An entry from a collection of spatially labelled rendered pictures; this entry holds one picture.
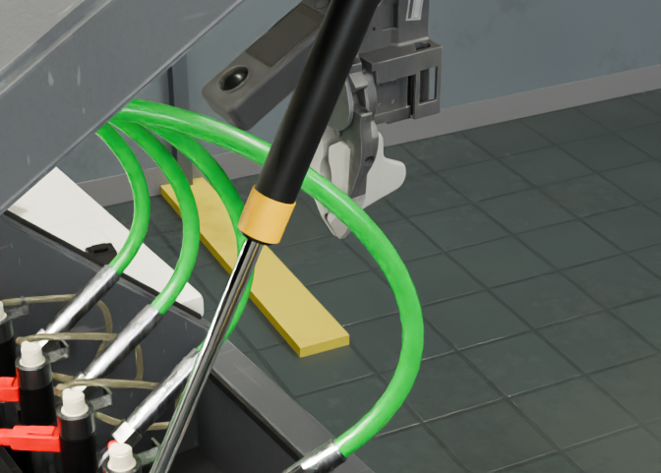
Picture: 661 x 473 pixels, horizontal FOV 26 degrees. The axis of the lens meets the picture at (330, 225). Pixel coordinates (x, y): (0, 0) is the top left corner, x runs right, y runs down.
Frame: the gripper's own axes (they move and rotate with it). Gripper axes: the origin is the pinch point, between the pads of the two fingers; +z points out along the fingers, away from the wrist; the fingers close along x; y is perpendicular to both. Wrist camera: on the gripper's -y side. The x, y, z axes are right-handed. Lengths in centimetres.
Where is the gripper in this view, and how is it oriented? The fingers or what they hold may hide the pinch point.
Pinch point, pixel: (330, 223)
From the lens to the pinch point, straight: 107.3
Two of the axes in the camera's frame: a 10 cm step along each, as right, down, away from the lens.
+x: -5.5, -4.0, 7.3
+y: 8.3, -2.6, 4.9
